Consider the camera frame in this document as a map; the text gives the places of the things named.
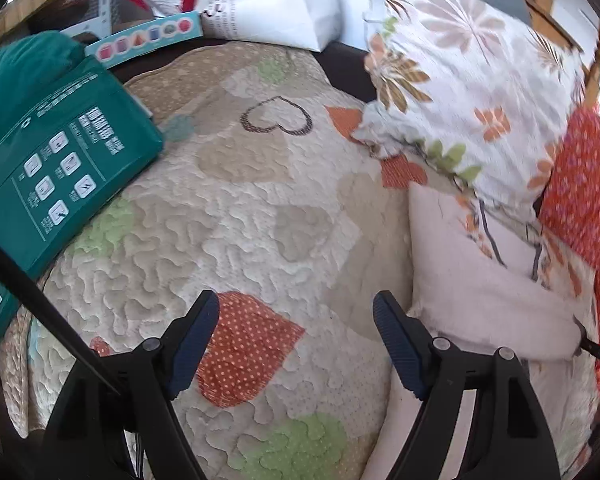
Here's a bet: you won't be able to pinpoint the pale pink cloth garment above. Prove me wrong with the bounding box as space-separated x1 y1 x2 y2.
365 182 600 480

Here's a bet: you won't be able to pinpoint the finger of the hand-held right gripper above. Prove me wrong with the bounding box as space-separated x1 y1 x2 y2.
572 315 600 366

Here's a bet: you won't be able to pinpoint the white paper bag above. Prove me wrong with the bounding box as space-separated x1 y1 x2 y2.
115 0 346 53

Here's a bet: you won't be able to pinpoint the green plastic package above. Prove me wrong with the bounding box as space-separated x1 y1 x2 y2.
0 55 166 351

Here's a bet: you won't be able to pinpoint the heart-patterned quilt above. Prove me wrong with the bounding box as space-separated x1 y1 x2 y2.
0 40 600 480

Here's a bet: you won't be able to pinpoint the floral white pillow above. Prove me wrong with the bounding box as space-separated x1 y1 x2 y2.
352 0 588 221

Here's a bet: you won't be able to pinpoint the orange floral cloth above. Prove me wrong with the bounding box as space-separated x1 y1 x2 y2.
537 107 600 411

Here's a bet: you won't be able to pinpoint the black rod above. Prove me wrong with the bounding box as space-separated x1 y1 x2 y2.
0 232 126 396

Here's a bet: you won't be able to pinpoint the dark brown sofa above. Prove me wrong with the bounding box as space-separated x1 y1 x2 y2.
105 40 381 106

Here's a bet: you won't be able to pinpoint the teal cloth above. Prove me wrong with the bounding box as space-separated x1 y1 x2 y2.
0 30 88 141

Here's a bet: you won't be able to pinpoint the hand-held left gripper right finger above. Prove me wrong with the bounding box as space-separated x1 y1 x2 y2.
372 290 563 480

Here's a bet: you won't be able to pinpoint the pale blue box coloured shapes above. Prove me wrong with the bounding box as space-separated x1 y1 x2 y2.
84 10 204 70

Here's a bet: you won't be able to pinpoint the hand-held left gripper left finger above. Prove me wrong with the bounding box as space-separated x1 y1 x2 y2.
40 290 221 480

